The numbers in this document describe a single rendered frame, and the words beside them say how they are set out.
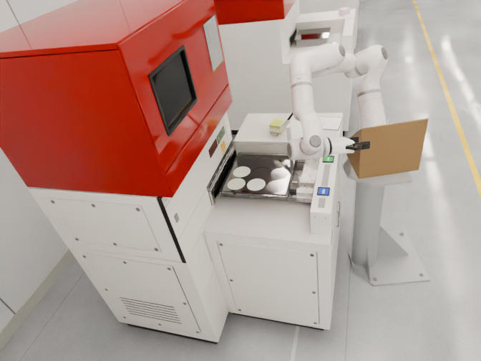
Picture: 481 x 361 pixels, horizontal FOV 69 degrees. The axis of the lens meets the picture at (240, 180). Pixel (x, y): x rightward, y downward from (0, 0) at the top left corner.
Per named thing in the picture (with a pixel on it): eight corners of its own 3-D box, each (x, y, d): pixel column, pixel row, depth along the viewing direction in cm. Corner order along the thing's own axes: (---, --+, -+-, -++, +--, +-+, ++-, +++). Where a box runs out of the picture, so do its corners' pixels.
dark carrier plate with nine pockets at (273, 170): (221, 191, 187) (221, 190, 187) (239, 155, 212) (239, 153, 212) (285, 195, 177) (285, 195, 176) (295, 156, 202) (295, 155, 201)
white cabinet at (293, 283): (230, 319, 226) (202, 233, 177) (263, 215, 297) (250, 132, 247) (332, 339, 207) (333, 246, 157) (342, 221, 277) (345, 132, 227)
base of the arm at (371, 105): (390, 130, 189) (384, 97, 191) (398, 122, 171) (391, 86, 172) (354, 136, 193) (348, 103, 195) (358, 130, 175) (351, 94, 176)
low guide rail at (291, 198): (223, 196, 195) (222, 192, 194) (224, 194, 197) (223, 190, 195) (314, 203, 180) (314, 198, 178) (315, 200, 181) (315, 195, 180)
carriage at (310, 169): (296, 202, 178) (296, 198, 176) (306, 160, 205) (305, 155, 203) (312, 203, 176) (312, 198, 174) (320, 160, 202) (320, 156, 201)
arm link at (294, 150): (322, 133, 140) (314, 140, 149) (290, 137, 138) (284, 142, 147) (326, 154, 138) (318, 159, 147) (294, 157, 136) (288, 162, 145)
